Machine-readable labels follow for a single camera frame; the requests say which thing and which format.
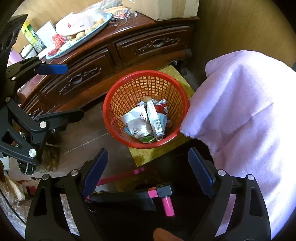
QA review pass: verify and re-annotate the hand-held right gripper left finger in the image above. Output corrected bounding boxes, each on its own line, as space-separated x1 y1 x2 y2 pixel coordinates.
25 148 109 241

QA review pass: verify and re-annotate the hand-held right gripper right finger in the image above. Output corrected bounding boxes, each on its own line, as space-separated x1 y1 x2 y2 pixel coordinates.
187 147 271 241

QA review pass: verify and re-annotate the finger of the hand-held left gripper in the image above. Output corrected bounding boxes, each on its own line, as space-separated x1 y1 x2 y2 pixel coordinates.
0 14 69 100
0 97 84 166

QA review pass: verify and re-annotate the white printed paper cup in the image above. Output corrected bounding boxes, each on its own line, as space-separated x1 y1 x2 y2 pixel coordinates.
120 105 154 142

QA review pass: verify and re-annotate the red plastic mesh basket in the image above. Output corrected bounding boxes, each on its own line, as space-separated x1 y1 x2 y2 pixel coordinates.
102 71 190 149

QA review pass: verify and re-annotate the white barcode box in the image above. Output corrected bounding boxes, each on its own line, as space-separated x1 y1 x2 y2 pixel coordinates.
146 100 166 141

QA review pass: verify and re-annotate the red snack bag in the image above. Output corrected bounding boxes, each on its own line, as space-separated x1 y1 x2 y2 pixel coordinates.
154 99 169 116

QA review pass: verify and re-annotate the person's right hand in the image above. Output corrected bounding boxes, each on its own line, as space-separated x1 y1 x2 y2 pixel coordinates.
153 228 183 241

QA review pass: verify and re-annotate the pink rod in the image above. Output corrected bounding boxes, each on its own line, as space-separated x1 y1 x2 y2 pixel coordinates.
96 167 146 187

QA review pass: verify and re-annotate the red knotted ornament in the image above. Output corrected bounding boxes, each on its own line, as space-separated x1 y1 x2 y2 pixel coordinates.
51 34 67 48

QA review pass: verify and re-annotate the white jar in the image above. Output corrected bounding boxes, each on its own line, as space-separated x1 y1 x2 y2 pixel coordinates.
20 44 37 59

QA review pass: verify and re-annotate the green box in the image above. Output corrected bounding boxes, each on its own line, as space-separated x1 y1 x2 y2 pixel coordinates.
20 20 47 52

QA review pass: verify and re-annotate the carved wooden dresser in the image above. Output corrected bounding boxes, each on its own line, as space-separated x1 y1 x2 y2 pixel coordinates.
17 14 200 121

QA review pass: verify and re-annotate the yellow stool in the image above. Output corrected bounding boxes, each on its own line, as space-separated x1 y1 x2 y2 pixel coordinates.
128 65 196 167

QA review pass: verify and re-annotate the white plastic bag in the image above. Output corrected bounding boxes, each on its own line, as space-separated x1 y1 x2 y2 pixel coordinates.
55 11 97 36

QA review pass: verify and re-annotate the purple printed blanket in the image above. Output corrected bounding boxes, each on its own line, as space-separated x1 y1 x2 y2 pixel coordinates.
180 50 296 239

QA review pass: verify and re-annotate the blue rimmed tray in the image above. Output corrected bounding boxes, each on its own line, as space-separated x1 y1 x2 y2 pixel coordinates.
45 12 114 59

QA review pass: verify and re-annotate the clear plastic bag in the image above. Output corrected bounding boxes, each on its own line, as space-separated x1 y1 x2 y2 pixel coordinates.
0 171 26 204

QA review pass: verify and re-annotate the bunch of keys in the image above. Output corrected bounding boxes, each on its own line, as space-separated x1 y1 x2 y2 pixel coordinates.
109 8 137 26

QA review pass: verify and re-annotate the cardboard box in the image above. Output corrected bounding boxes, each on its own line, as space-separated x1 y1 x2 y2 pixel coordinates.
121 0 200 22

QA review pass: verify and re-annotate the pink black handle tool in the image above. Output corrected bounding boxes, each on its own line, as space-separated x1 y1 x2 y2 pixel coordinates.
88 182 176 217

